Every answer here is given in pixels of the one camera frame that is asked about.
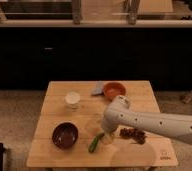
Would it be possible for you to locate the orange bowl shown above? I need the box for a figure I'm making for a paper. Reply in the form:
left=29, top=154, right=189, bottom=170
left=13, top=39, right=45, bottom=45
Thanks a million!
left=103, top=82, right=126, bottom=101

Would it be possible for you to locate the green pepper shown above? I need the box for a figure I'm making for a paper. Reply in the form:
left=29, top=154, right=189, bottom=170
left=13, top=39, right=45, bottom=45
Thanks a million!
left=88, top=133, right=105, bottom=153

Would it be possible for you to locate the dark brown bowl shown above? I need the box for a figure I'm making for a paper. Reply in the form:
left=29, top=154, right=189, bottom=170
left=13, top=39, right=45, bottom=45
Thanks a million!
left=52, top=122, right=78, bottom=150

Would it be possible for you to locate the grey cloth piece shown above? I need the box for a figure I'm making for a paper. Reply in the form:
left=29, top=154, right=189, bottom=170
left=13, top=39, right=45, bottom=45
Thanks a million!
left=91, top=81, right=104, bottom=96

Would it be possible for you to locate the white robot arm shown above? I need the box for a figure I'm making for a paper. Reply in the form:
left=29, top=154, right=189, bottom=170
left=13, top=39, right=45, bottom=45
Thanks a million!
left=101, top=95, right=192, bottom=145

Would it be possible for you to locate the white paper cup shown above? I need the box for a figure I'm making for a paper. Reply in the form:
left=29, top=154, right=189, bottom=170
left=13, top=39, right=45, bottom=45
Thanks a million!
left=65, top=91, right=81, bottom=109

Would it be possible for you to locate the wooden shelf rail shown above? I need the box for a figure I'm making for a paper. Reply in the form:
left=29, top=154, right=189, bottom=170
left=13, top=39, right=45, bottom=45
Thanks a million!
left=0, top=0, right=192, bottom=28

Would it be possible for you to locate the wooden folding table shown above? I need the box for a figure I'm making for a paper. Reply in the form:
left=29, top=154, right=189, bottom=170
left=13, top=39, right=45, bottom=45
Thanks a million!
left=27, top=81, right=178, bottom=168

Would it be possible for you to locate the black handle bar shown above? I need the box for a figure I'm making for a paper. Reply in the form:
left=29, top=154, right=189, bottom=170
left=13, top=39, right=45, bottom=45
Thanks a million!
left=0, top=143, right=5, bottom=171

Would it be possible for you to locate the debris on floor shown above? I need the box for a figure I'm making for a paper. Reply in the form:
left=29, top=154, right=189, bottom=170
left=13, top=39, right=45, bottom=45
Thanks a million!
left=179, top=89, right=192, bottom=118

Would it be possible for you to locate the dark dried fruit cluster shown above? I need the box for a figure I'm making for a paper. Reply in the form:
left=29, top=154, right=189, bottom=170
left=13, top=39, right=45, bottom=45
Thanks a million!
left=120, top=128, right=146, bottom=144

